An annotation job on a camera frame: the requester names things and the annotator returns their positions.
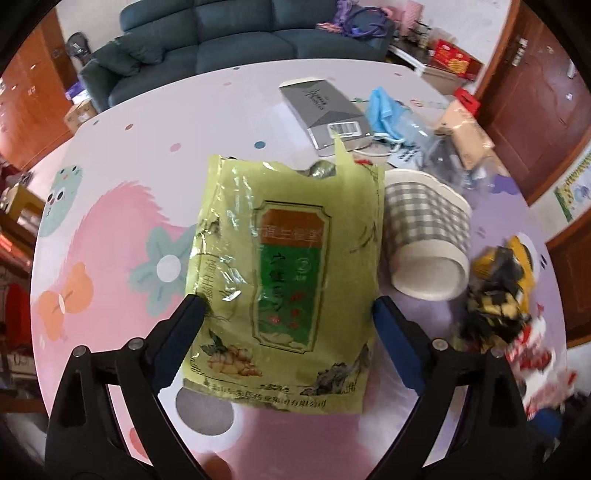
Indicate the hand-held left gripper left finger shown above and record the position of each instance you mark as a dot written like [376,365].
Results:
[175,350]

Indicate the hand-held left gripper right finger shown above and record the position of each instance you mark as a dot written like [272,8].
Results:
[397,344]

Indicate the green snack bag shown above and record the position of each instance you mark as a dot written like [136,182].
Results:
[286,258]

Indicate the yellow and black wrapper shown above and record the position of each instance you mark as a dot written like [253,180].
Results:
[498,286]

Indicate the grey checkered paper cup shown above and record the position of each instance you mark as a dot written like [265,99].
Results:
[425,217]

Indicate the red and white wrapper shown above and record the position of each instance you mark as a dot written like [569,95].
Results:
[535,360]

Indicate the cartoon printed tablecloth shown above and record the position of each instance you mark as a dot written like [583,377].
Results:
[115,221]

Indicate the brown wooden door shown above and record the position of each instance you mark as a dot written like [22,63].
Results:
[531,92]
[572,286]

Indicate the clear plastic bag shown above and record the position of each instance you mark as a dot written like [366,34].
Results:
[415,136]

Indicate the brown cardboard packaging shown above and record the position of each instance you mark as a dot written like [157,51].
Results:
[466,131]

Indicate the blue plastic bag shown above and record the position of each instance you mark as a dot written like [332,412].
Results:
[383,110]

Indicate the grey flat cardboard box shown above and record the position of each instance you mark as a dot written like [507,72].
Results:
[318,106]

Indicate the red paper bag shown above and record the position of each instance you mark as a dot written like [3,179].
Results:
[466,98]

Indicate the brown cardboard shipping box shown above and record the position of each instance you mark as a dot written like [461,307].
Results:
[81,113]

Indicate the white side cabinet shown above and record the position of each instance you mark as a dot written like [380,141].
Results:
[438,81]

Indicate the blue packet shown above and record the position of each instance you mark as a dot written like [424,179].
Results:
[76,92]

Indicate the orange wooden cabinet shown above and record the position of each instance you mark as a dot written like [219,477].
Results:
[27,101]

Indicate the red gift box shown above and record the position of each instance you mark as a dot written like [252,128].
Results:
[455,57]

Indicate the black standing fan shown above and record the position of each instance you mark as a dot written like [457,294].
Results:
[78,46]

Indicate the dark blue sofa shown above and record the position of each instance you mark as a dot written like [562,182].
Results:
[240,37]

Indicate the purple bag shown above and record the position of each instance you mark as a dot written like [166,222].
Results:
[364,21]

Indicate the pink box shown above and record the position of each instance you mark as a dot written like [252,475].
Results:
[414,11]

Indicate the wall poster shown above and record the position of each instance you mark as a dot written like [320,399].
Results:
[577,189]

